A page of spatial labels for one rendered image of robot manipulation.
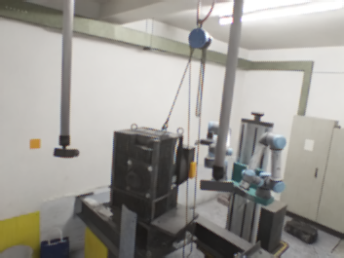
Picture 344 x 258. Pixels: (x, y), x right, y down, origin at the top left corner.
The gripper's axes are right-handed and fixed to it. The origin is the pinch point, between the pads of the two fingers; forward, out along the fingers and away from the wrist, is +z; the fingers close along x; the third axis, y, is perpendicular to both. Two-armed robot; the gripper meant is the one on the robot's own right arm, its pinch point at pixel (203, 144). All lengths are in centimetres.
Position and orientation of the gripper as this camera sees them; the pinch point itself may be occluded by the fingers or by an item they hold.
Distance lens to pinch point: 214.1
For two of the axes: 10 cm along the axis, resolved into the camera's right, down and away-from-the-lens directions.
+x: -8.7, -1.2, 4.8
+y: -0.5, 9.9, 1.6
